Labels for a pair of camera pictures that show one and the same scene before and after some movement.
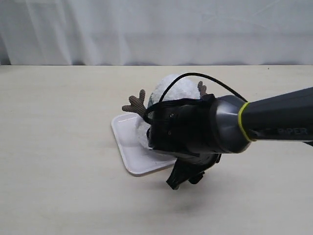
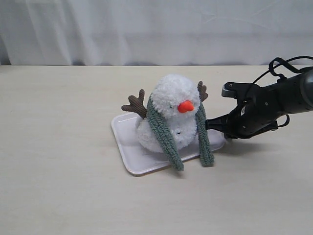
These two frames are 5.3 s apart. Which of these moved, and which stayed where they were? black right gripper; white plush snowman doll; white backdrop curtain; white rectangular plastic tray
Moved: black right gripper
Stayed: white backdrop curtain; white rectangular plastic tray; white plush snowman doll
